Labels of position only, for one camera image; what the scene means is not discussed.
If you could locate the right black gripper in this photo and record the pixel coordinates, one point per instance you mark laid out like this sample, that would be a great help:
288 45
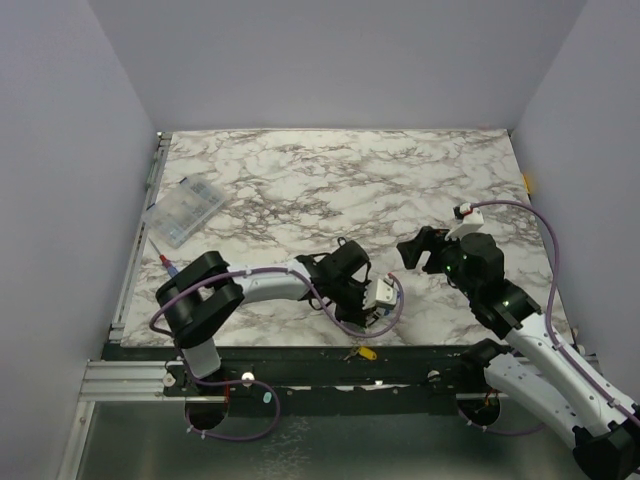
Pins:
432 251

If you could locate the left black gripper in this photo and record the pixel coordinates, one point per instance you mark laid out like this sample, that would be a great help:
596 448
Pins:
357 314

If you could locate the yellow key tag with key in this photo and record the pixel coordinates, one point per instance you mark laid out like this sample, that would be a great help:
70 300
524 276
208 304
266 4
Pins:
361 352

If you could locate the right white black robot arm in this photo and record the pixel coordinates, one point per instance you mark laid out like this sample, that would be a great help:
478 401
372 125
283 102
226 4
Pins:
537 368

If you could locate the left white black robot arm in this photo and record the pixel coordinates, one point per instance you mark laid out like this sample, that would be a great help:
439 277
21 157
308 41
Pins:
198 300

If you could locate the blue red screwdriver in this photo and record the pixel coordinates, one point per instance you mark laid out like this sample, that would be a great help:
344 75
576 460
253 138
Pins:
165 262

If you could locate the clear plastic screw box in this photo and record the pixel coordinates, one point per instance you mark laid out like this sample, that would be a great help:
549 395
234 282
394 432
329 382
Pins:
184 209

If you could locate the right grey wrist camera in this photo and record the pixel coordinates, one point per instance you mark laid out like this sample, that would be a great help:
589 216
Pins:
470 220

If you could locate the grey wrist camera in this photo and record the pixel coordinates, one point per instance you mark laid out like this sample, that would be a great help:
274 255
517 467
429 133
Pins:
470 220
380 294

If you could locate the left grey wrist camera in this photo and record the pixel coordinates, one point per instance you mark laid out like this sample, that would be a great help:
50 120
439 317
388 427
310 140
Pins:
380 294

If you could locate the black mounting base rail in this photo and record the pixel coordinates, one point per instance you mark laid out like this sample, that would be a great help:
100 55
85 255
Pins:
317 381

